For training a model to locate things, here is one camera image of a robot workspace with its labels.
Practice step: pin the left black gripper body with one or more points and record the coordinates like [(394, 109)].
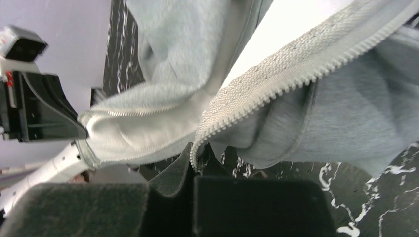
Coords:
[(10, 105)]

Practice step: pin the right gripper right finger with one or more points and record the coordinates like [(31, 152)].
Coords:
[(224, 206)]

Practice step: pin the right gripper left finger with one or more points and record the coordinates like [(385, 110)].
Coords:
[(161, 207)]

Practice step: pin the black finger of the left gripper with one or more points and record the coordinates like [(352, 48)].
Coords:
[(46, 114)]

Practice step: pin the grey zip-up jacket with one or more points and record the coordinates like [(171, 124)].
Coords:
[(279, 80)]

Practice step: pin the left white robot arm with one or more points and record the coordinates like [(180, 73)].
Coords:
[(63, 167)]

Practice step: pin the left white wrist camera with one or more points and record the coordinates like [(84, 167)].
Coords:
[(19, 49)]

